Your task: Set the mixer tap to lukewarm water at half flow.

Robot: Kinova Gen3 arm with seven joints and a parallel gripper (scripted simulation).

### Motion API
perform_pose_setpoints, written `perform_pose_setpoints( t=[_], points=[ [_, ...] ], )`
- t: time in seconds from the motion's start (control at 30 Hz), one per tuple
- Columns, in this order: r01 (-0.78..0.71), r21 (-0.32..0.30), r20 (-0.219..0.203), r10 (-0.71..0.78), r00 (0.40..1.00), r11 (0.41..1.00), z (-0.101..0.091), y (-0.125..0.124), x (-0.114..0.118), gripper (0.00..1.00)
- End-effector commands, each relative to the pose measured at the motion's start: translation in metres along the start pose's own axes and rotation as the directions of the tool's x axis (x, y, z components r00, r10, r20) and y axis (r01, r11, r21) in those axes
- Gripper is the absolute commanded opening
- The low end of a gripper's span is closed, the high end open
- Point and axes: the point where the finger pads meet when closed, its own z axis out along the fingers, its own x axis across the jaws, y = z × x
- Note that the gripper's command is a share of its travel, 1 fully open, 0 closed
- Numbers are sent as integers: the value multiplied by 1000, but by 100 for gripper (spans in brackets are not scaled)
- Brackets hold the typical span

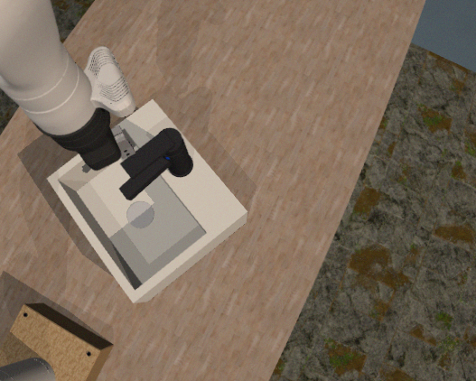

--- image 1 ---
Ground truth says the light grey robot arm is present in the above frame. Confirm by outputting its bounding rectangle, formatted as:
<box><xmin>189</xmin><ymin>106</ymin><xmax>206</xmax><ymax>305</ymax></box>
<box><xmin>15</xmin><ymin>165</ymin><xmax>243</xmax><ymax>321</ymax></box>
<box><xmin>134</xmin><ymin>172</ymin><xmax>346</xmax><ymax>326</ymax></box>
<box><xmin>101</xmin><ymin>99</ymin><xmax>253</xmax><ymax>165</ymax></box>
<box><xmin>0</xmin><ymin>0</ymin><xmax>79</xmax><ymax>381</ymax></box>

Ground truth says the white rectangular sink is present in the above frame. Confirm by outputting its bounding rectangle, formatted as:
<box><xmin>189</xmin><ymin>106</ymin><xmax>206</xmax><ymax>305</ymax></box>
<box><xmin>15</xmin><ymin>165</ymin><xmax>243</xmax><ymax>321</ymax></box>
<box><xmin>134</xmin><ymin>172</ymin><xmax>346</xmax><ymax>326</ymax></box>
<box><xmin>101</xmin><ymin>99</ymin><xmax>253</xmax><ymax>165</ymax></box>
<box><xmin>47</xmin><ymin>99</ymin><xmax>247</xmax><ymax>303</ymax></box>

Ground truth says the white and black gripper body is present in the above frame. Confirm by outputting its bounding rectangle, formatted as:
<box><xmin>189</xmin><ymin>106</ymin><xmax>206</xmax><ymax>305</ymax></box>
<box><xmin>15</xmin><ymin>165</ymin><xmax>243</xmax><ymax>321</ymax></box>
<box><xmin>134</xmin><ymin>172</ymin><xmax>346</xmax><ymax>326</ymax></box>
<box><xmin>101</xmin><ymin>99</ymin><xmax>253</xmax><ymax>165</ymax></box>
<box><xmin>21</xmin><ymin>46</ymin><xmax>135</xmax><ymax>171</ymax></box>

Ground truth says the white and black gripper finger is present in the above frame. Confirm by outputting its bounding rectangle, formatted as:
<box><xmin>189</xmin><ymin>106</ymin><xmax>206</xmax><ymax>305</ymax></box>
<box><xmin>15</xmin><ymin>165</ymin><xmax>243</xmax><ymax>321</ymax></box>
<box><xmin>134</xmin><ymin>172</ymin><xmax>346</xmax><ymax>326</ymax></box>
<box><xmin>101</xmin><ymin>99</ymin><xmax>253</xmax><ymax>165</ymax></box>
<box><xmin>114</xmin><ymin>133</ymin><xmax>135</xmax><ymax>159</ymax></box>
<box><xmin>111</xmin><ymin>125</ymin><xmax>132</xmax><ymax>145</ymax></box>

